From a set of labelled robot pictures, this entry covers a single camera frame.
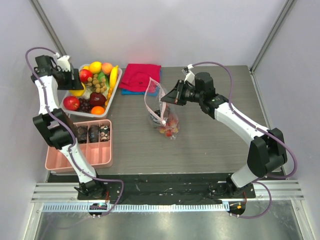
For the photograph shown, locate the large yellow lemon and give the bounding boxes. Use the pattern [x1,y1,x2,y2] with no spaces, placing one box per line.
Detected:
[88,61,102,74]

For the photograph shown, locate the strawberries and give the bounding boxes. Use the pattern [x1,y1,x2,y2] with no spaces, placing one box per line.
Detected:
[157,114,180,140]

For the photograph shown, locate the blueberry bunch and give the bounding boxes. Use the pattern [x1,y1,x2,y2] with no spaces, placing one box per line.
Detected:
[149,109,164,125]

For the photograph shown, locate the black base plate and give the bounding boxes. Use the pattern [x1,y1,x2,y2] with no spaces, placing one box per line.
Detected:
[77,173,256,206]

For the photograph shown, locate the longan bunch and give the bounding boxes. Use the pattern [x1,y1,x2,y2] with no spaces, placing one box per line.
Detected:
[85,77,109,93]

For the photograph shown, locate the blue folded cloth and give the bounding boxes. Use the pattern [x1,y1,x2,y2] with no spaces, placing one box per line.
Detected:
[119,69,161,95]

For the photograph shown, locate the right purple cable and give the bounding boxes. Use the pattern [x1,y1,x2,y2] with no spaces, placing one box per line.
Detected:
[186,61,298,219]

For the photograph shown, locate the dark grape bunch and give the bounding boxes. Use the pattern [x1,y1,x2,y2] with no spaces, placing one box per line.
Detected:
[77,98,93,114]

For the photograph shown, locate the white slotted cable duct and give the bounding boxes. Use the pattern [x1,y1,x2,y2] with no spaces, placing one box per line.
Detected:
[42,201,230,213]

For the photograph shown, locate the dark red apple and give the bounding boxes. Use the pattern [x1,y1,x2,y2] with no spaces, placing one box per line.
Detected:
[89,92,107,107]

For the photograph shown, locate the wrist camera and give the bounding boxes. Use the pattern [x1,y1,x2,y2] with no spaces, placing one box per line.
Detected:
[182,64,195,84]
[53,52,71,72]

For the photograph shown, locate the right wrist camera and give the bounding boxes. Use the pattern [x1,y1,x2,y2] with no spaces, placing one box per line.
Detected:
[182,64,195,84]

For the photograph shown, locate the purple cable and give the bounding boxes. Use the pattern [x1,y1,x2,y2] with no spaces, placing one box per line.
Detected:
[186,61,298,219]
[24,46,125,230]

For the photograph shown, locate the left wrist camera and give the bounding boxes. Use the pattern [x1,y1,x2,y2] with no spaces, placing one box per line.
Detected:
[53,52,71,72]

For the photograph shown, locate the clear pink zip top bag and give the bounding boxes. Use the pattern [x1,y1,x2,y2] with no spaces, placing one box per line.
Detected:
[143,78,179,132]

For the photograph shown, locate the orange peach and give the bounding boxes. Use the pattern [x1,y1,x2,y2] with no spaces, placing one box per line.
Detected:
[101,62,113,75]

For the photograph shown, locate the pink divided tray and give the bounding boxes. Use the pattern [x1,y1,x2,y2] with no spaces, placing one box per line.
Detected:
[45,119,113,174]

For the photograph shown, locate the orange fruit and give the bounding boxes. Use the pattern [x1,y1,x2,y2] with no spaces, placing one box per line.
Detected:
[90,106,105,115]

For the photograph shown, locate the dark chocolate donut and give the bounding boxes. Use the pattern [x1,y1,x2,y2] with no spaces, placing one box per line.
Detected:
[88,125,100,143]

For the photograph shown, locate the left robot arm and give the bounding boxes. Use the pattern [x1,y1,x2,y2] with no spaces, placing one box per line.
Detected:
[31,55,107,200]

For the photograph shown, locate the green lettuce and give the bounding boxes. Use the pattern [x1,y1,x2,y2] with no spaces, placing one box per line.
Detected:
[97,71,110,87]

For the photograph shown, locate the white fruit basket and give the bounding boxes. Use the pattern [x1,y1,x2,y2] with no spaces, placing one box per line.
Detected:
[60,61,123,119]

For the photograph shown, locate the nut topped donut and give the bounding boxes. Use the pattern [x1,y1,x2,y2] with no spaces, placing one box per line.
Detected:
[76,126,88,144]

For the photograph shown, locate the red folded cloth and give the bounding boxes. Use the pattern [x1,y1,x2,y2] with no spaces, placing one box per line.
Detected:
[118,63,162,95]

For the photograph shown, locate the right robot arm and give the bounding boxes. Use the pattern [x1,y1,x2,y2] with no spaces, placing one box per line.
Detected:
[160,72,288,198]

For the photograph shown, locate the sprinkled chocolate donut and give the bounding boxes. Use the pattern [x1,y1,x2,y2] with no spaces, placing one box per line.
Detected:
[99,124,111,142]

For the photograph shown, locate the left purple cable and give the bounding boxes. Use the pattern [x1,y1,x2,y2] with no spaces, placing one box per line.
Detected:
[24,46,125,230]

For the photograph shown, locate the yellow banana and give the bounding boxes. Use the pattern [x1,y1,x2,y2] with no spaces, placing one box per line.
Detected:
[109,65,119,89]

